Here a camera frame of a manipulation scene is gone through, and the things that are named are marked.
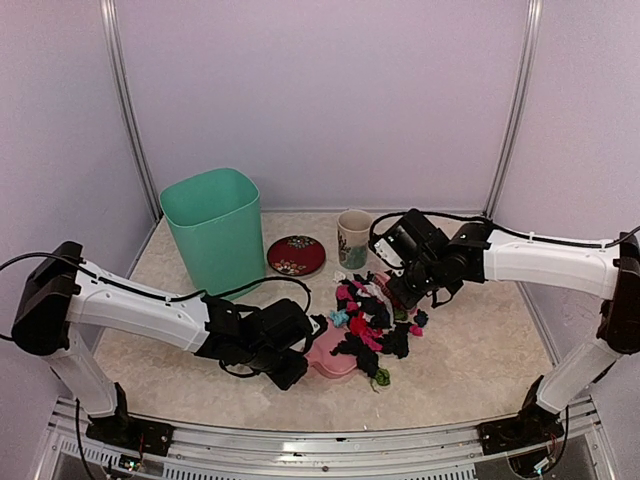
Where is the pink hand brush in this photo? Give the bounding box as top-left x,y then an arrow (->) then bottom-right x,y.
372,271 -> 397,302

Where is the pink dustpan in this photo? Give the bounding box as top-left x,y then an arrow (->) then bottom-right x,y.
305,324 -> 357,379

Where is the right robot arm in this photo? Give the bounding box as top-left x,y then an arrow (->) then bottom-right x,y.
369,209 -> 639,444

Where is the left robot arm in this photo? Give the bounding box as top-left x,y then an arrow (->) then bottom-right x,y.
1,241 -> 326,445

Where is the pile of paper scraps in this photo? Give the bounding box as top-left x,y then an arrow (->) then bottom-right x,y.
328,271 -> 429,384

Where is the beige printed cup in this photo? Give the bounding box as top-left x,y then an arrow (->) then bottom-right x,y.
337,209 -> 373,270

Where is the red floral round plate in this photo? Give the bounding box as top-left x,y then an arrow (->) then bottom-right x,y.
266,235 -> 326,277

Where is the green paper scrap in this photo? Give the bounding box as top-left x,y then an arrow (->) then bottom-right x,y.
370,368 -> 391,393

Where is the mint green waste bin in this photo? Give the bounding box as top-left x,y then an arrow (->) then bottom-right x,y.
160,168 -> 266,295

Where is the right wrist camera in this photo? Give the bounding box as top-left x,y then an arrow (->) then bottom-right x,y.
370,226 -> 418,271

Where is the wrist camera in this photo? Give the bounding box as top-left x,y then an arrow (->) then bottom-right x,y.
370,226 -> 418,271
308,314 -> 328,337

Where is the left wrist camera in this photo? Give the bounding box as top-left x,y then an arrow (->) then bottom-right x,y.
308,314 -> 328,337

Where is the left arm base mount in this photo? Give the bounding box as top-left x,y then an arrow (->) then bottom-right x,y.
86,383 -> 175,457

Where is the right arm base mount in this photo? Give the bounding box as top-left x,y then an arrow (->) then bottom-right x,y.
476,376 -> 565,455

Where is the aluminium front rail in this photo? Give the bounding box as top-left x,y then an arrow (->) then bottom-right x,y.
44,399 -> 606,480

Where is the right aluminium corner post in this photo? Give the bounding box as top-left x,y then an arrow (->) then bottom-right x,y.
483,0 -> 544,219

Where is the aluminium corner post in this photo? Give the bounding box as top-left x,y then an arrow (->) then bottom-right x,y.
99,0 -> 162,224
483,0 -> 544,219

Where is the left aluminium corner post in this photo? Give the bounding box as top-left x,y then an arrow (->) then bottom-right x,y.
99,0 -> 162,224

